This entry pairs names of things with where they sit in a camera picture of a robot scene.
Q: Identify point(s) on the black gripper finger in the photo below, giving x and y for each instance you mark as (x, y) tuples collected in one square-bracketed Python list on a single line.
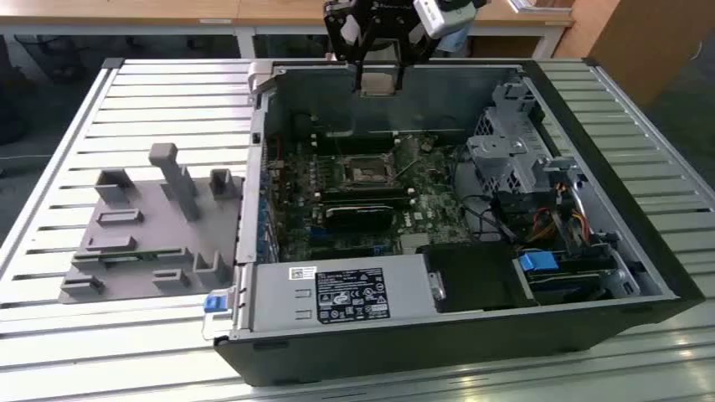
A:
[(335, 46), (419, 52)]

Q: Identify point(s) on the silver CPU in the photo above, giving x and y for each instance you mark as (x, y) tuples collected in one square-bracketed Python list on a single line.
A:
[(380, 86)]

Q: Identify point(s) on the black RAM slot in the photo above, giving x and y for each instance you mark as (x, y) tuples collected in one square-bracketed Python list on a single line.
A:
[(363, 142), (363, 147), (363, 137), (363, 151)]

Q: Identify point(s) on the CPU socket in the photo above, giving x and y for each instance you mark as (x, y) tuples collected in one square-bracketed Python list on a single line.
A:
[(368, 173)]

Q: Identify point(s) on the black plastic cover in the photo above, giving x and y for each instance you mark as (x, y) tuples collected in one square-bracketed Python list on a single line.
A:
[(475, 276)]

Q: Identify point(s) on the white book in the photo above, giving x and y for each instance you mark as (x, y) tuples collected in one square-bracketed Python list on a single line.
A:
[(522, 4)]

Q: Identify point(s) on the silver coin battery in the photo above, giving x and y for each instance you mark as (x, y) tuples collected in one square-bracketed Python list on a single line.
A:
[(427, 146)]

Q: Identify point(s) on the silver drive cage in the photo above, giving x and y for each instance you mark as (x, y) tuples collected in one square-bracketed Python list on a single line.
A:
[(496, 159)]

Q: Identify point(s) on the green motherboard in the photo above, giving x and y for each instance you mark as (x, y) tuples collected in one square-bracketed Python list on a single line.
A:
[(442, 218)]

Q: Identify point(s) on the wooden cabinet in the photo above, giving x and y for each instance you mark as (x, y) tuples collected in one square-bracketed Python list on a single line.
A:
[(642, 42)]

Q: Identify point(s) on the black graphics card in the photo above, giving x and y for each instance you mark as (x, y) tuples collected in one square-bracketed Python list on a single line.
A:
[(358, 218)]

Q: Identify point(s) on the silver chipset heatsink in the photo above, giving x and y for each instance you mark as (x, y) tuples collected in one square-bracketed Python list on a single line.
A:
[(414, 240)]

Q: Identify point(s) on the blue disk carrier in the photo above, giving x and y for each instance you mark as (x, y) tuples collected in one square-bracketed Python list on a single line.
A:
[(538, 264)]

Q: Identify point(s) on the grey parts rack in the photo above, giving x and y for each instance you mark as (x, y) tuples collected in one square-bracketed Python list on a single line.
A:
[(139, 234)]

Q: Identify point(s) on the silver power supply unit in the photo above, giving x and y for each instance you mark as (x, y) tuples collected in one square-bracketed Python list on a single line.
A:
[(279, 293)]

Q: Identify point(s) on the green RAM stick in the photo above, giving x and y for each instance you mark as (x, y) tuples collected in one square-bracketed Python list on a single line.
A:
[(148, 255)]

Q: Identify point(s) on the black hard disk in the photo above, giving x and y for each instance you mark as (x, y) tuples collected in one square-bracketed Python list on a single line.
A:
[(564, 285)]

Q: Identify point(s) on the blue case latch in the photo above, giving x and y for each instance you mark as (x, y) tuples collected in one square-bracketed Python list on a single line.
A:
[(216, 303)]

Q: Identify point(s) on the black PC case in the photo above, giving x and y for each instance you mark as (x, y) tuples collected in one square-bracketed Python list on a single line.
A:
[(391, 360)]

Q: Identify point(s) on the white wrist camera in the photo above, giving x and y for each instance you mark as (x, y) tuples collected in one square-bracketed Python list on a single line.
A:
[(442, 21)]

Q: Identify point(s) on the wooden desk white frame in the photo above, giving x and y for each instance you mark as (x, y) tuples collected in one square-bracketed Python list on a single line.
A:
[(291, 12), (112, 10)]

